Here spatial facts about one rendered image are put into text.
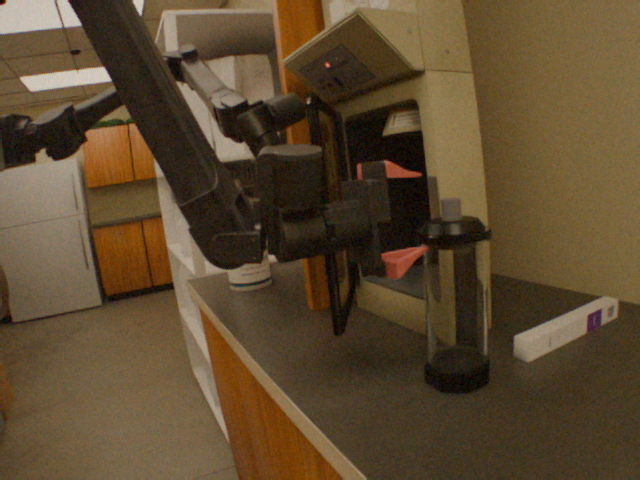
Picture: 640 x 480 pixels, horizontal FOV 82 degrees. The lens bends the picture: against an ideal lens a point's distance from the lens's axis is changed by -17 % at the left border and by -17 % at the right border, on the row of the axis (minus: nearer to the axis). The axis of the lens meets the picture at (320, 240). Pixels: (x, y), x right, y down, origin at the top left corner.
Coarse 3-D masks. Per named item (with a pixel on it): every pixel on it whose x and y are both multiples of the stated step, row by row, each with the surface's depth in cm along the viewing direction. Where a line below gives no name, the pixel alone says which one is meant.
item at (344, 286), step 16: (320, 112) 73; (320, 128) 71; (336, 144) 90; (336, 160) 88; (336, 176) 85; (336, 192) 83; (336, 256) 76; (352, 272) 97; (336, 288) 73; (336, 320) 70; (336, 336) 72
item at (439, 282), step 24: (432, 264) 57; (456, 264) 55; (480, 264) 55; (432, 288) 58; (456, 288) 55; (480, 288) 56; (432, 312) 58; (456, 312) 56; (480, 312) 56; (432, 336) 59; (456, 336) 57; (480, 336) 57; (432, 360) 60; (456, 360) 57; (480, 360) 58
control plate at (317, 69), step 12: (336, 48) 72; (324, 60) 78; (336, 60) 76; (348, 60) 73; (300, 72) 87; (312, 72) 84; (324, 72) 82; (336, 72) 79; (348, 72) 77; (360, 72) 75; (324, 84) 86; (336, 84) 83; (348, 84) 81
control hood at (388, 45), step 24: (336, 24) 66; (360, 24) 63; (384, 24) 62; (408, 24) 64; (312, 48) 76; (360, 48) 68; (384, 48) 65; (408, 48) 65; (384, 72) 71; (408, 72) 67; (336, 96) 88
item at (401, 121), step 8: (408, 104) 79; (416, 104) 78; (392, 112) 82; (400, 112) 79; (408, 112) 78; (416, 112) 77; (392, 120) 81; (400, 120) 79; (408, 120) 78; (416, 120) 77; (384, 128) 85; (392, 128) 80; (400, 128) 79; (408, 128) 78; (416, 128) 77; (384, 136) 85; (392, 136) 90; (400, 136) 92
